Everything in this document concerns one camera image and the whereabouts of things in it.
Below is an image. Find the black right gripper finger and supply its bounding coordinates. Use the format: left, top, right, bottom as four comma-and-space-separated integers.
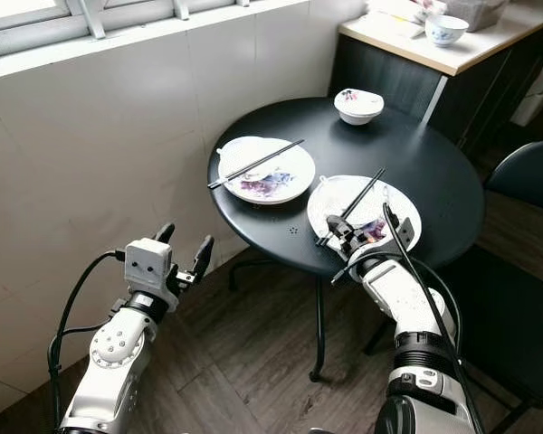
326, 214, 363, 247

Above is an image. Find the floral white plate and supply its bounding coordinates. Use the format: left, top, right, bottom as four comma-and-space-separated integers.
215, 136, 317, 206
307, 175, 423, 257

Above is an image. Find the black chopstick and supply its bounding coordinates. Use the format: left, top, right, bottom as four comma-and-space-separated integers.
316, 168, 386, 248
318, 167, 387, 246
209, 137, 306, 190
208, 138, 306, 191

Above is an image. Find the round black table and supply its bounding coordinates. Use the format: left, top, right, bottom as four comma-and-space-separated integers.
206, 97, 485, 382

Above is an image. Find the small floral white bowl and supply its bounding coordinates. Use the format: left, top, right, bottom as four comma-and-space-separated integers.
334, 88, 385, 126

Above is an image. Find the black chair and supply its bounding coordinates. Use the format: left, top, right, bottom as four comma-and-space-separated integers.
484, 140, 543, 213

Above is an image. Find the blue patterned white bowl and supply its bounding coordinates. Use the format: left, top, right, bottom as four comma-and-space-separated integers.
425, 14, 470, 48

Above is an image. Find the white pink packet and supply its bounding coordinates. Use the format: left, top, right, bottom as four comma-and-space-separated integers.
367, 0, 444, 26

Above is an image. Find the grey bag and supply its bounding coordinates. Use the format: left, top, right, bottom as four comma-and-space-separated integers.
443, 0, 510, 33

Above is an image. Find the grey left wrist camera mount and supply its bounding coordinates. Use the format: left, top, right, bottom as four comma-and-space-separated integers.
125, 238, 175, 295

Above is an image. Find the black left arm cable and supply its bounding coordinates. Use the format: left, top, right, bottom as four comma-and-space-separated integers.
47, 251, 130, 434

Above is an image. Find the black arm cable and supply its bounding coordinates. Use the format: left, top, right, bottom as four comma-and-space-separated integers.
47, 251, 130, 434
330, 203, 490, 434

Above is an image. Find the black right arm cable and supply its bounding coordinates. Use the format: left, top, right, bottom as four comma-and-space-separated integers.
330, 203, 490, 434

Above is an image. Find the white barred window frame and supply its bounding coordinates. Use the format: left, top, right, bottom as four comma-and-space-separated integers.
0, 0, 309, 82

